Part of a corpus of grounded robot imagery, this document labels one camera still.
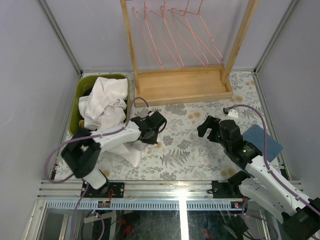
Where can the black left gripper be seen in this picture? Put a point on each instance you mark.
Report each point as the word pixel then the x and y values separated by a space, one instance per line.
pixel 155 122

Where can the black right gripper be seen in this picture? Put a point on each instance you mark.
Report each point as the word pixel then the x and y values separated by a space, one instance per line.
pixel 209 123

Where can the white shirt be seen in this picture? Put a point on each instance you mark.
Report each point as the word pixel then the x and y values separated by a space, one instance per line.
pixel 103 109

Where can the pink wire hanger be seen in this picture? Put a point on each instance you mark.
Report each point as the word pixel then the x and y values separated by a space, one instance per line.
pixel 145 42

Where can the pink hanger of plaid shirt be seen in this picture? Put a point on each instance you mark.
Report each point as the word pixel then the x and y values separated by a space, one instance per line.
pixel 163 44

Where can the pink hanger of white shirt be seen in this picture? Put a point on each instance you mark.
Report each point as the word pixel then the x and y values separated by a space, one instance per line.
pixel 200 27

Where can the yellow plaid flannel shirt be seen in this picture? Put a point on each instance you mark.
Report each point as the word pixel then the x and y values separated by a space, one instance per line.
pixel 81 123

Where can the black shirt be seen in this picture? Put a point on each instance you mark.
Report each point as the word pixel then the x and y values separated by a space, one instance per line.
pixel 87 92

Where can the pink hanger of black shirt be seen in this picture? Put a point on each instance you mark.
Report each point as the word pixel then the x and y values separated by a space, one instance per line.
pixel 184 39

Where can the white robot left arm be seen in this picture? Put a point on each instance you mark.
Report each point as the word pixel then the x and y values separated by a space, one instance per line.
pixel 82 152

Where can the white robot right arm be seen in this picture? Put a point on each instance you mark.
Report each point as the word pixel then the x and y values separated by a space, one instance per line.
pixel 258 180

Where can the floral patterned tablecloth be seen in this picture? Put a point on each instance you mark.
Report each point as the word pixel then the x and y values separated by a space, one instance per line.
pixel 180 154

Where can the wooden clothes rack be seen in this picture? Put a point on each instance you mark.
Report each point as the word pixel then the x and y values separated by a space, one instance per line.
pixel 228 21

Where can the folded blue cloth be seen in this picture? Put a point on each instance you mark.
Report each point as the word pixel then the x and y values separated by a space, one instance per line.
pixel 256 135

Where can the olive green plastic basket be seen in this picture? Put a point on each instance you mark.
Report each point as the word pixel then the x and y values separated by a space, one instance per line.
pixel 85 84

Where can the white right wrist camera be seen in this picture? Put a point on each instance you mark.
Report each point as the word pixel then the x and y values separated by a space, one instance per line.
pixel 230 114

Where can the grey slotted cable duct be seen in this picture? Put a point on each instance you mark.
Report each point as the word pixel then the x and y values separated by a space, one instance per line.
pixel 160 205

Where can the aluminium front frame rail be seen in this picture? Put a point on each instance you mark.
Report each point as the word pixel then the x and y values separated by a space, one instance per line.
pixel 132 190

